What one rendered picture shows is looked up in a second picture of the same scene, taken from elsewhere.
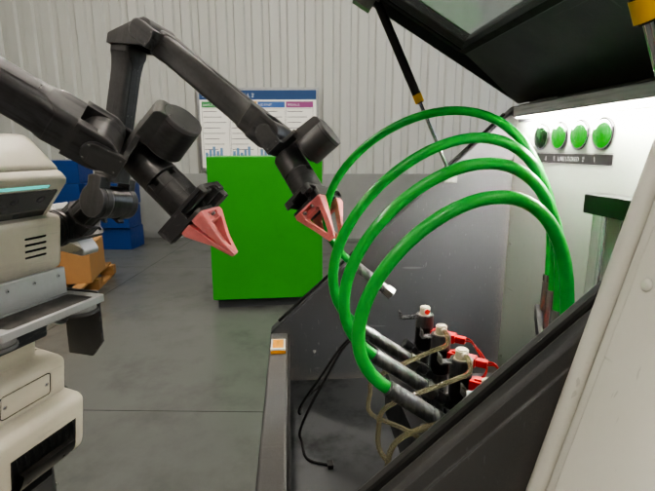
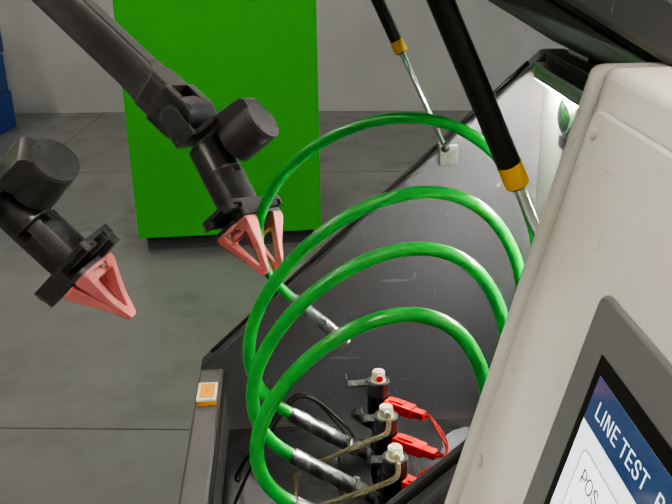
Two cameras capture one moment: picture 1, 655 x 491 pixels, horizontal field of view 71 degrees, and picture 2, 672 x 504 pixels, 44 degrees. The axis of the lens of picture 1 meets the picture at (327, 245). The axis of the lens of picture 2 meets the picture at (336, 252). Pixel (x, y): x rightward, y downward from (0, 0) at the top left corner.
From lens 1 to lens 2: 39 cm
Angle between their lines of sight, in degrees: 11
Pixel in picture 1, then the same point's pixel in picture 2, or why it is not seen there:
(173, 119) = (42, 167)
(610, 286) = (469, 447)
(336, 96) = not seen: outside the picture
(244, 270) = (187, 188)
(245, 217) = not seen: hidden behind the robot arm
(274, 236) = not seen: hidden behind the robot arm
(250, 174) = (191, 23)
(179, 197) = (58, 253)
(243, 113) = (142, 86)
